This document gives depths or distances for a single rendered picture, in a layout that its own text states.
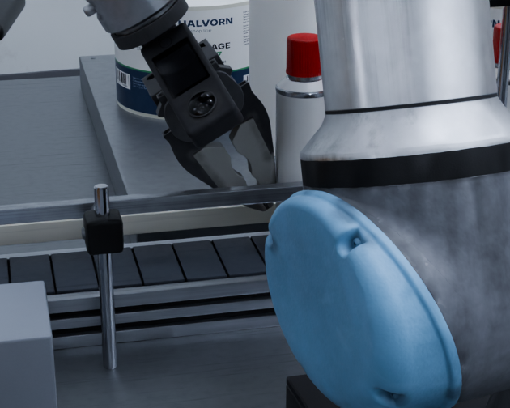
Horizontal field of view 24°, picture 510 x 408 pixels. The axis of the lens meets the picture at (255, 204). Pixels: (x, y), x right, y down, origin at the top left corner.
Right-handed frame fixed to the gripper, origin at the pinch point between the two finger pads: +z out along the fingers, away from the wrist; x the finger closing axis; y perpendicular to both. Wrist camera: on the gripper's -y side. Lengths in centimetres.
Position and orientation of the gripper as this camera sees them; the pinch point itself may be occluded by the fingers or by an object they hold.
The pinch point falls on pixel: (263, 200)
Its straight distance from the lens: 108.2
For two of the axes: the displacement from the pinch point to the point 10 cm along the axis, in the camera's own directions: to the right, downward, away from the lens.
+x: -8.5, 5.3, 0.0
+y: -2.2, -3.6, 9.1
